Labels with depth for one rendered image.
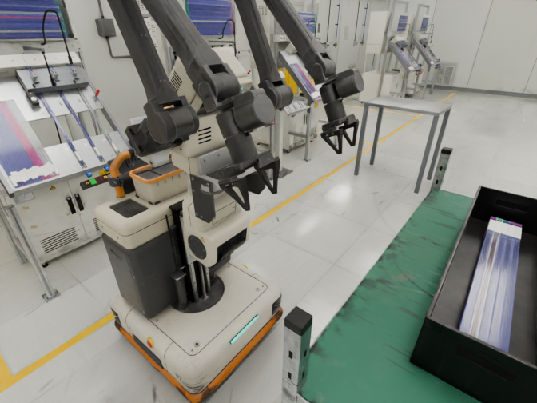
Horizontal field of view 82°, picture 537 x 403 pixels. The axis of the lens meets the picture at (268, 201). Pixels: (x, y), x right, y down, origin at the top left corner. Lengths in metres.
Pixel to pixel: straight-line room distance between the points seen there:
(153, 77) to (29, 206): 1.73
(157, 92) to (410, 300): 0.73
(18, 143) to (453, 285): 2.06
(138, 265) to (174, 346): 0.38
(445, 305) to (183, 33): 0.75
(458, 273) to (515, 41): 9.13
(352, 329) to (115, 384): 1.36
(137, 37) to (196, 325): 1.16
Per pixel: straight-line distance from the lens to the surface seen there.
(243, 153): 0.64
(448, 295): 0.76
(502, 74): 9.86
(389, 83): 7.13
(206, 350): 1.44
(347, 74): 0.96
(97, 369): 1.89
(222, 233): 1.14
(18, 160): 2.11
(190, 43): 0.69
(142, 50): 0.83
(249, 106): 0.59
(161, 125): 0.78
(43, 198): 2.43
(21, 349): 2.18
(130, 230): 1.27
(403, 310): 0.71
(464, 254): 0.90
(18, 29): 2.42
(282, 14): 1.07
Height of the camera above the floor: 1.44
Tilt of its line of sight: 29 degrees down
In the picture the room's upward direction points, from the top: straight up
